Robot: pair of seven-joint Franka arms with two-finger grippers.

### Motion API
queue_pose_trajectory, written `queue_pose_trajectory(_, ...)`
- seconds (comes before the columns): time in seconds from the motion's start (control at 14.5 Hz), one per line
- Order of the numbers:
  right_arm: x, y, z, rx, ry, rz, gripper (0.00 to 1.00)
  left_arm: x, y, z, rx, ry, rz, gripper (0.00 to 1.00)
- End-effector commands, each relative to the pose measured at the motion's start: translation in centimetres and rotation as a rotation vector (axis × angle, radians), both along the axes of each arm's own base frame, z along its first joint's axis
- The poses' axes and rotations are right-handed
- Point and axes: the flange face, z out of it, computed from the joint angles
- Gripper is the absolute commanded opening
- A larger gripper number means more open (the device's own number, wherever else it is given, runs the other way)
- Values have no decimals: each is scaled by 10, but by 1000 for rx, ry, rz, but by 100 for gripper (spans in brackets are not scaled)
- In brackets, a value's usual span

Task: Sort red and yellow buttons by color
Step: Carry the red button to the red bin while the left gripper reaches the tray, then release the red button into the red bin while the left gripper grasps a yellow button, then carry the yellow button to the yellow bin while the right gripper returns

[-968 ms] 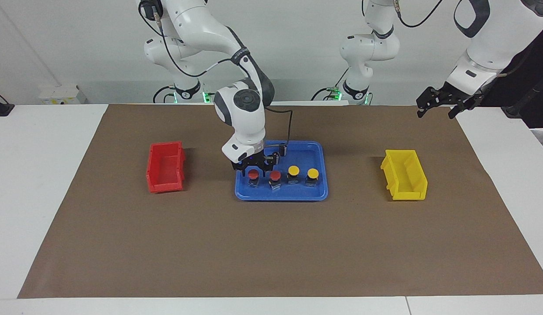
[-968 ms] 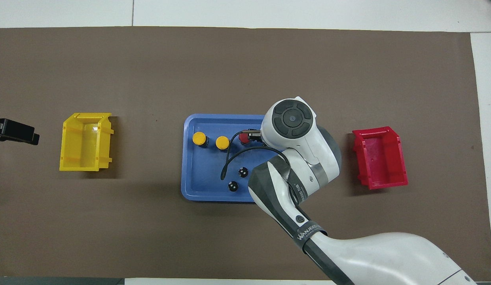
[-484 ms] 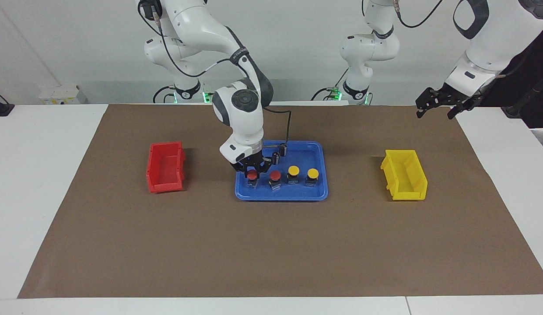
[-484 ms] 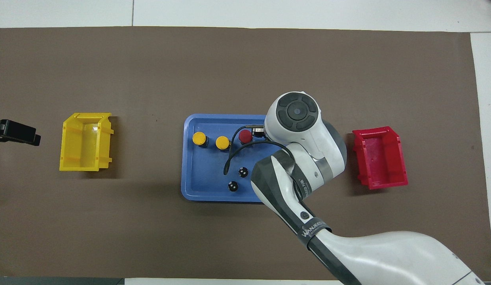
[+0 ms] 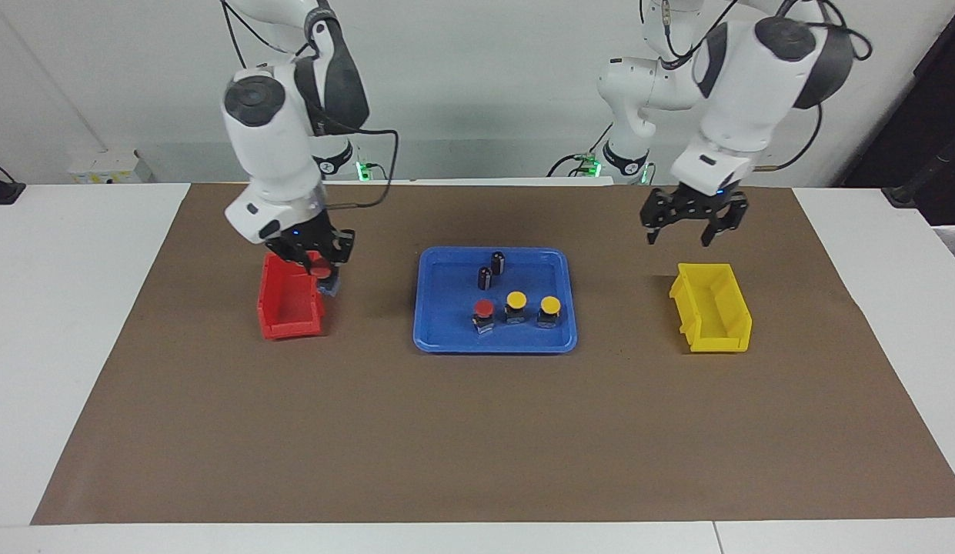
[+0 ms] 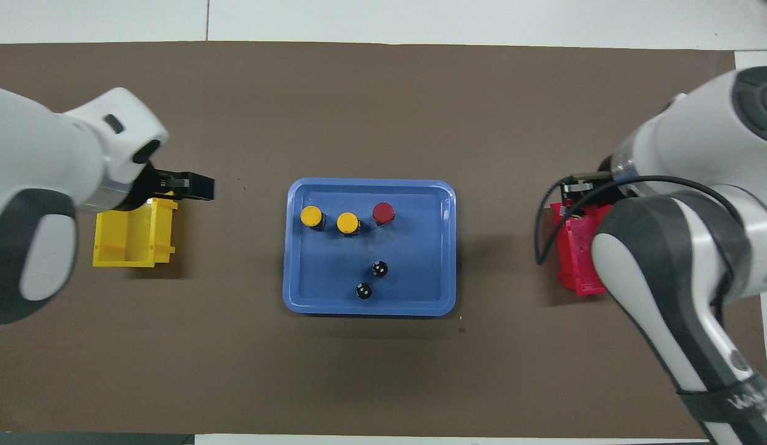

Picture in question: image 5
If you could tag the red plastic bin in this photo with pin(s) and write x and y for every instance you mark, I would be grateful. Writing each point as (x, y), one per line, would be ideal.
(288, 308)

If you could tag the blue plastic tray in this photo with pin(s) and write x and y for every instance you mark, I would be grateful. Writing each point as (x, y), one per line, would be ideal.
(446, 340)

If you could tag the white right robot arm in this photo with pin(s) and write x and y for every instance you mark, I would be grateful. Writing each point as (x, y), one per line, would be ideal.
(269, 146)

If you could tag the yellow push button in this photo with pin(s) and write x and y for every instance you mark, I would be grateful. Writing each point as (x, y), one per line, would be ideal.
(516, 299)
(550, 305)

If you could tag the red push button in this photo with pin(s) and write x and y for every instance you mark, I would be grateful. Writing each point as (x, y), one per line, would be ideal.
(322, 271)
(483, 308)

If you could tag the green lit base connector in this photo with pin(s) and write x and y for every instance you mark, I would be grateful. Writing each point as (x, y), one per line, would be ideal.
(363, 170)
(592, 165)

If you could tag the yellow plastic bin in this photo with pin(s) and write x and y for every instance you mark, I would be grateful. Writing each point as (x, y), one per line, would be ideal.
(712, 308)

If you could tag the black cylinder capacitor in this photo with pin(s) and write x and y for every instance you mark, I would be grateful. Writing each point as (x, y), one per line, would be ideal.
(498, 263)
(485, 278)

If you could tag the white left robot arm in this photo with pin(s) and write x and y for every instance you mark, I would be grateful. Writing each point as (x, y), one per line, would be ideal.
(742, 92)

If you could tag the white yellow box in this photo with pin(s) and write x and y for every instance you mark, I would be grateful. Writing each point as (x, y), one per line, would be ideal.
(108, 168)

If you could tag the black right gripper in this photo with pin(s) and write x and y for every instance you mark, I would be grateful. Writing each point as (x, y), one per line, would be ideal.
(308, 238)

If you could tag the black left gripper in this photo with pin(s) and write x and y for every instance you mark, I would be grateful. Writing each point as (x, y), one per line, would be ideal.
(700, 201)

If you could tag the brown paper mat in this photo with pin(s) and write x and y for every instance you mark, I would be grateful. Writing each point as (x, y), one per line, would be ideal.
(477, 431)

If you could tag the black stand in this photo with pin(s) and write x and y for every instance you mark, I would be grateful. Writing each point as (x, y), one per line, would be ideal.
(904, 196)

